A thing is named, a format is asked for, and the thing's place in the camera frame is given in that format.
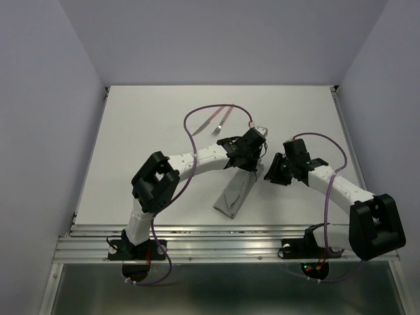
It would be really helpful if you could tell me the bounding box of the pink handled knife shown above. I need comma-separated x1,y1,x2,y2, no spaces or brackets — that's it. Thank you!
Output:
192,106,224,136

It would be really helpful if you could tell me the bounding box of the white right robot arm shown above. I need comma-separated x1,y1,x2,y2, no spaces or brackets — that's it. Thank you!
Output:
264,139,406,261

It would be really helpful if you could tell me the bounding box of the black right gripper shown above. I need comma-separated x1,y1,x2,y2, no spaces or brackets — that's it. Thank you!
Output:
262,152,295,185

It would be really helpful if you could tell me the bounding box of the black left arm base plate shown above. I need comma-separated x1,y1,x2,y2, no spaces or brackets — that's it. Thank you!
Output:
106,238,166,261

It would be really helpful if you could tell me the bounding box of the aluminium mounting rail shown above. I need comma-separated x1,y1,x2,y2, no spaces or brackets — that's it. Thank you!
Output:
52,223,402,265

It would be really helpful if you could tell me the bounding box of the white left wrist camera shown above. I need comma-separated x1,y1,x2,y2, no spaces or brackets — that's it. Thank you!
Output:
249,121,268,138

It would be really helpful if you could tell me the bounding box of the grey cloth napkin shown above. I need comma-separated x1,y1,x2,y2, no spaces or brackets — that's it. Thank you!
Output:
213,161,264,219

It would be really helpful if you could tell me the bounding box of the pink handled fork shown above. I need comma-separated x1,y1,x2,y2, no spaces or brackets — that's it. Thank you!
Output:
211,106,234,137

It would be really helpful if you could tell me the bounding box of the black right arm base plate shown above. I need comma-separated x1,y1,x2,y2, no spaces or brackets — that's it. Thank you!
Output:
278,224,343,259

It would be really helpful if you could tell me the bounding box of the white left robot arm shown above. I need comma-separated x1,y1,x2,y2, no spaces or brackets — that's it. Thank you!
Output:
122,127,268,259

